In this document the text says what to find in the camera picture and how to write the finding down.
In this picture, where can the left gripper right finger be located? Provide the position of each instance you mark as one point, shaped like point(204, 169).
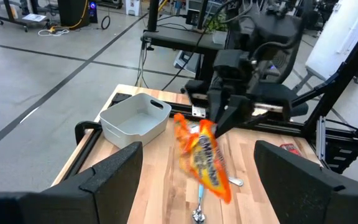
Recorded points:
point(315, 199)

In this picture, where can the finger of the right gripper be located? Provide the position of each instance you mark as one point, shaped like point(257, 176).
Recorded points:
point(238, 112)
point(218, 105)

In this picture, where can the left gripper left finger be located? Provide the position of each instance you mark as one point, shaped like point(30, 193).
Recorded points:
point(73, 202)

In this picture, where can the red spice tin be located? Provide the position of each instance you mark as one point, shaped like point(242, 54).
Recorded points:
point(291, 148)

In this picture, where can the orange snack packet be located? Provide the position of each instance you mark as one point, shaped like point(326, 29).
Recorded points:
point(204, 161)

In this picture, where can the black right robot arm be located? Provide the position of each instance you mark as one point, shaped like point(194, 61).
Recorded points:
point(269, 28)

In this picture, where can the black office chair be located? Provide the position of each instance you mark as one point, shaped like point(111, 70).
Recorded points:
point(278, 93)

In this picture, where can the flat white box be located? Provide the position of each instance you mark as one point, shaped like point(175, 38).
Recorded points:
point(185, 62)

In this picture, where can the potted green plant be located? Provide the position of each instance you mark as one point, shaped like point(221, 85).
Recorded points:
point(217, 26)

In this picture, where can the plain silver spoon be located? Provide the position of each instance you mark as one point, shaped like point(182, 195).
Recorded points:
point(236, 181)

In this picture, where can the black desk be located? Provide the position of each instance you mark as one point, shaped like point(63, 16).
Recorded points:
point(182, 39)

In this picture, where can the grey plastic bin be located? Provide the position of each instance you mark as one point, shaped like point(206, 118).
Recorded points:
point(135, 124)

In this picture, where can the black rig strut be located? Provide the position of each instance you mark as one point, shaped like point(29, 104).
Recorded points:
point(346, 68)

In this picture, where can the white board panel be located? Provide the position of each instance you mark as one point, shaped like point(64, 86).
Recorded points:
point(337, 37)

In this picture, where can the small white box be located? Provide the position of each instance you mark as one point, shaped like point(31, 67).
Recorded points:
point(133, 7)

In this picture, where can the box with purple light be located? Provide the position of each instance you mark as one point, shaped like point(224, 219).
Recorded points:
point(93, 11)

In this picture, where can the black computer tower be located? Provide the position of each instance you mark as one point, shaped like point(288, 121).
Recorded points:
point(73, 12)

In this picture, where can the white paper sheet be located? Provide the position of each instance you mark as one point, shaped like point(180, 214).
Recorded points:
point(34, 17)

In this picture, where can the black rolling cart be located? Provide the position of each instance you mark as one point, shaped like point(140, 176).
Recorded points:
point(11, 19)

